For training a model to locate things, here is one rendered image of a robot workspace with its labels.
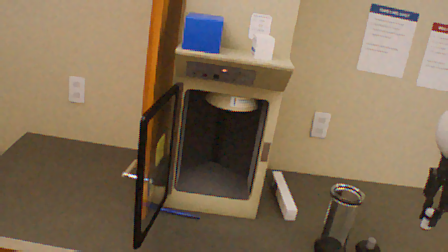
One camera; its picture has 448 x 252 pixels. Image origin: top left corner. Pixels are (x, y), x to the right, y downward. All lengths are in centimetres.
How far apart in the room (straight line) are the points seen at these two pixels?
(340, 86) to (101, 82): 99
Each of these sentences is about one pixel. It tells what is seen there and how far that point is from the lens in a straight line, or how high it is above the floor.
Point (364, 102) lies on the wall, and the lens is 181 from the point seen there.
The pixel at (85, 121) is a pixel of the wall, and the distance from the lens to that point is 187.
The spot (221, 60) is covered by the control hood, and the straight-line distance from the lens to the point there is 112.
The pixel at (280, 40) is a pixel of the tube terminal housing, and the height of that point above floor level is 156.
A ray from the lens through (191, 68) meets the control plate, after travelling 118.
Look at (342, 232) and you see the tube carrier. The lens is 132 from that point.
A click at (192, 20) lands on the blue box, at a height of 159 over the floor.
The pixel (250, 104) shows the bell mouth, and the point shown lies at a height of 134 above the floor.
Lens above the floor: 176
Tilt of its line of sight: 22 degrees down
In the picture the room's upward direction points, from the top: 9 degrees clockwise
